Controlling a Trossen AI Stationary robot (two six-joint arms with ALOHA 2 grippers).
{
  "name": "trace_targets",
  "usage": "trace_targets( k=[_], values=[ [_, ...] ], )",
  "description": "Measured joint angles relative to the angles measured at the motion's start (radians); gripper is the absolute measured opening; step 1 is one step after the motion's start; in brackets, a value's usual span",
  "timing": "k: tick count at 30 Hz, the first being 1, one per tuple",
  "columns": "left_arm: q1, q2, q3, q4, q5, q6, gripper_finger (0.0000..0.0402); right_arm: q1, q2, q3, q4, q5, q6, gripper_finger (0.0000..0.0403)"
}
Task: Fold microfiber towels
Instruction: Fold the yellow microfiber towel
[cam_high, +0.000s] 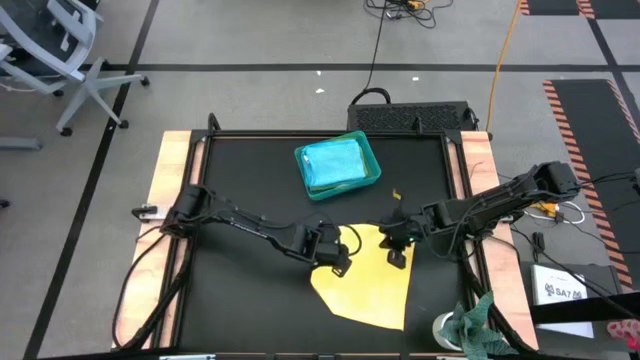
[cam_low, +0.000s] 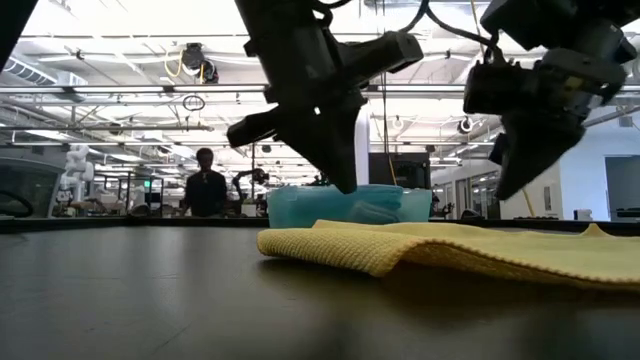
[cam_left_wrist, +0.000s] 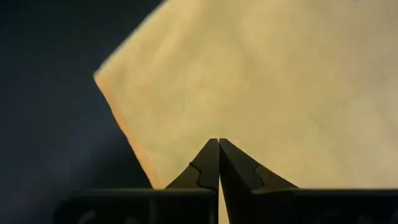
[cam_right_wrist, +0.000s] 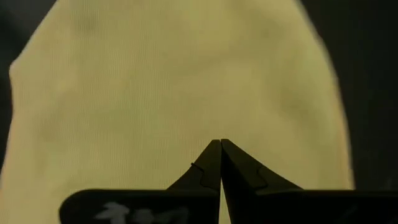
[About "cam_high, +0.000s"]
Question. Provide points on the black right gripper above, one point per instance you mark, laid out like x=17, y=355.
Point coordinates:
x=402, y=227

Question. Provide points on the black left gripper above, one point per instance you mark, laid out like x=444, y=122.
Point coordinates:
x=327, y=247

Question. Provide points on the yellow microfiber towel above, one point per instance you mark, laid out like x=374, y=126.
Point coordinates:
x=370, y=285

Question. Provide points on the light blue microfiber towel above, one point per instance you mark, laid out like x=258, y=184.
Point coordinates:
x=334, y=162

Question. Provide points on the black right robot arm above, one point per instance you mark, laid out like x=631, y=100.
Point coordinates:
x=505, y=197

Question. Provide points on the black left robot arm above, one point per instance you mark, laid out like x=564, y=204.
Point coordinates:
x=250, y=227

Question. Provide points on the yellow tape tag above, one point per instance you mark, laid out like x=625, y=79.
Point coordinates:
x=396, y=194

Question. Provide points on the white plant pot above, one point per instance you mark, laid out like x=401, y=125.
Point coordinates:
x=440, y=332

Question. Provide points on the teal plastic bin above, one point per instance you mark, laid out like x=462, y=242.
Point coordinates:
x=372, y=175

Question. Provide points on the green artificial plant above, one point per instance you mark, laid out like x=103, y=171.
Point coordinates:
x=475, y=330

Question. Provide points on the wooden table side board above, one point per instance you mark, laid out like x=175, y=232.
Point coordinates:
x=480, y=155
x=145, y=270

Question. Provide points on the black perforated computer case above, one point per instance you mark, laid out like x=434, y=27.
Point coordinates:
x=410, y=117

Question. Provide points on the black power adapter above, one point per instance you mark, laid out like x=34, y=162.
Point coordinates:
x=538, y=240

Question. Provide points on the white printed paper sign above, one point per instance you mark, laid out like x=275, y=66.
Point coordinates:
x=560, y=295

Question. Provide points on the black striped floor mat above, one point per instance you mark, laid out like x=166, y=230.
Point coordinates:
x=555, y=6
x=595, y=150

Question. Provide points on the pink patterned object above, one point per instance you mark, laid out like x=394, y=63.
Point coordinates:
x=625, y=332

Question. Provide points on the grey office chair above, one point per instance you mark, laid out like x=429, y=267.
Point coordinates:
x=50, y=45

